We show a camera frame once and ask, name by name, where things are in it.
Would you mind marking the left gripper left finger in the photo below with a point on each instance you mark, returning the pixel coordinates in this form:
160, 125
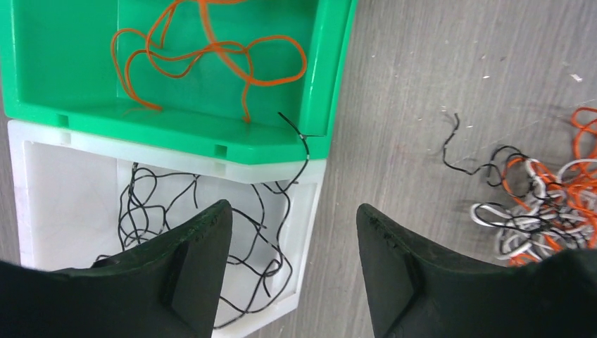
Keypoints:
168, 286

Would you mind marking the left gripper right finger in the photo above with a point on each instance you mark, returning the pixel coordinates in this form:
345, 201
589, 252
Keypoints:
418, 288

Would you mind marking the white plastic bin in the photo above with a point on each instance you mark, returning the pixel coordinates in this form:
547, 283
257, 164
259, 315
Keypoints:
79, 196

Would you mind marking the green plastic bin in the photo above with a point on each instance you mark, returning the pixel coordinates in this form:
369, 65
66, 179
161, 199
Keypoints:
250, 82

